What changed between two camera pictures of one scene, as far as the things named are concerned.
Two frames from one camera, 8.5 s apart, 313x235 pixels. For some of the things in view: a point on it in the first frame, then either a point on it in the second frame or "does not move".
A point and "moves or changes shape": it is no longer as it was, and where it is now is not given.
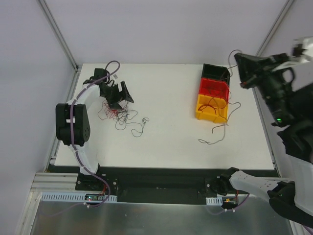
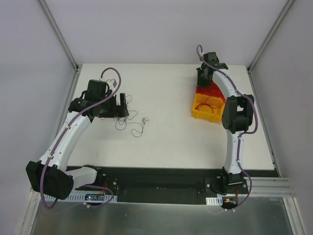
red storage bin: [213, 97] to [213, 90]
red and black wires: [122, 115] does not move
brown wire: [199, 109] moves or changes shape
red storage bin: [214, 88] does not move
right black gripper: [256, 76] to [204, 80]
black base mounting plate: [153, 186] does not move
